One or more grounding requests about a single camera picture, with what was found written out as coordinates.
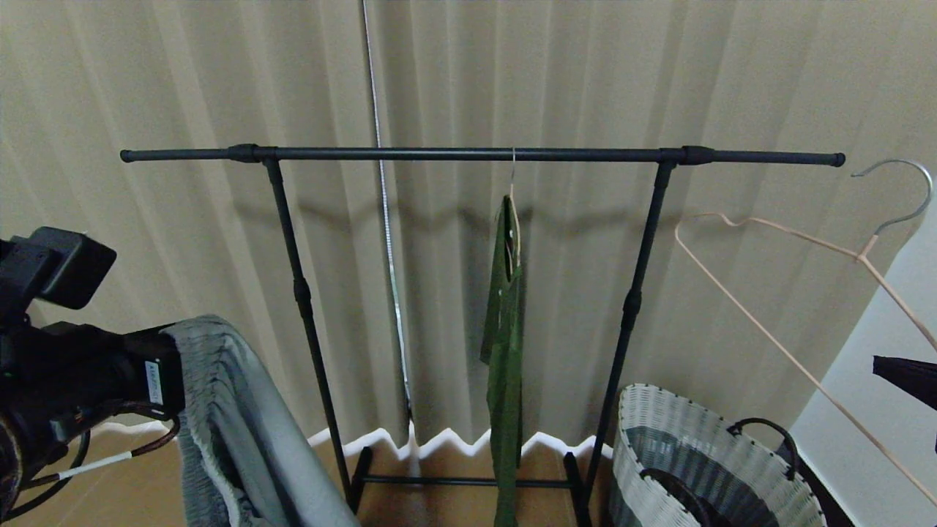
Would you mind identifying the white laundry basket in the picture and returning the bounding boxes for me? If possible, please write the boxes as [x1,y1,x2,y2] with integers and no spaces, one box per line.
[608,383,828,527]

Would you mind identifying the pink clothes hanger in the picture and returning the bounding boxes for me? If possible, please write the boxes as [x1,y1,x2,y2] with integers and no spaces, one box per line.
[507,149,522,268]
[673,159,937,506]

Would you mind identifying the black cable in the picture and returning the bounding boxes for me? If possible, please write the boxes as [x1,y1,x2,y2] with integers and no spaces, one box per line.
[0,430,92,520]

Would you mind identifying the green long-sleeved shirt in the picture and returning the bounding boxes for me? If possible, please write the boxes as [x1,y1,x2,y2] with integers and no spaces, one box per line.
[479,194,526,527]

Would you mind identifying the black clothes rack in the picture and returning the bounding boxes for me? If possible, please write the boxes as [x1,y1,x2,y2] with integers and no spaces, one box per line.
[119,144,846,527]

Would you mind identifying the beige curtain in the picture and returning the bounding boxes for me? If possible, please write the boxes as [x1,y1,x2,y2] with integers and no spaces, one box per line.
[0,0,937,462]

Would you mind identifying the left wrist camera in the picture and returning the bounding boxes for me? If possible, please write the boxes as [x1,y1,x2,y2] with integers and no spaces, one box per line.
[0,227,118,326]

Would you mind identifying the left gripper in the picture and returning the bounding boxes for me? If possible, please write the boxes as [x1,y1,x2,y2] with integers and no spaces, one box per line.
[0,322,185,440]

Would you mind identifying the pale grey shorts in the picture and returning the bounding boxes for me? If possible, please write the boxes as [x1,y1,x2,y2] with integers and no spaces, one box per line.
[160,315,359,527]

